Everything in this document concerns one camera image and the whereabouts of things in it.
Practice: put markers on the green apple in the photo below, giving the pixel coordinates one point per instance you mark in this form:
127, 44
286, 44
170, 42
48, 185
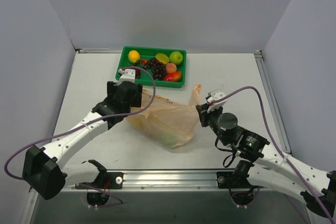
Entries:
176, 58

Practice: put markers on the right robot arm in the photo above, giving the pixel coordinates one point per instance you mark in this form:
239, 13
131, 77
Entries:
263, 164

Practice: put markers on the green plastic tray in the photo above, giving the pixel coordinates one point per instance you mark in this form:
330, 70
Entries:
148, 53

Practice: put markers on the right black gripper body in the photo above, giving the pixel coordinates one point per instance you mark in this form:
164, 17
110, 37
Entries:
202, 114

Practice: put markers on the red yellow mango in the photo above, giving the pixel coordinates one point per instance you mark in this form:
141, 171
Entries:
173, 76

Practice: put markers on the purple grape bunch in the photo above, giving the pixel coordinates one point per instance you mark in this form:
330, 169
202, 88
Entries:
158, 69

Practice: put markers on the aluminium front rail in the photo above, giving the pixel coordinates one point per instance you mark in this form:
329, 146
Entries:
168, 179

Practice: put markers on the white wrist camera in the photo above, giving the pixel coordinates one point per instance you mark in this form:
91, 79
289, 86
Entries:
128, 75
215, 100

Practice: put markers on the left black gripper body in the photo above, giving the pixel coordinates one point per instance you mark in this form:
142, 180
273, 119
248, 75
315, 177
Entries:
138, 95

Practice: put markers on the orange translucent plastic bag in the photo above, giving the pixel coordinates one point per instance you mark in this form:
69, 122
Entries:
169, 122

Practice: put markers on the pink peach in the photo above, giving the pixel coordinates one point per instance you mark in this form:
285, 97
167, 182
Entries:
171, 68

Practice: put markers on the dark red apple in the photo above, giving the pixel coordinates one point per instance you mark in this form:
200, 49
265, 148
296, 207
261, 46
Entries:
137, 73

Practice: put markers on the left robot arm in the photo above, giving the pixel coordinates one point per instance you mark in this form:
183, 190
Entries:
46, 169

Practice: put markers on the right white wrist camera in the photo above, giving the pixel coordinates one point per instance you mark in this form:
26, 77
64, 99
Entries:
215, 100

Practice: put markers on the yellow lemon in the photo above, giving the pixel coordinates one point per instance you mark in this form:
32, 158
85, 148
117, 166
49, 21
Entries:
134, 56

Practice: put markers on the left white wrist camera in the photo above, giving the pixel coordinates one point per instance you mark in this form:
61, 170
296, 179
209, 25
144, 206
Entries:
128, 75

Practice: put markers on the yellow starfruit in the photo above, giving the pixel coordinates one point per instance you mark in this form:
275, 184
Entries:
162, 58

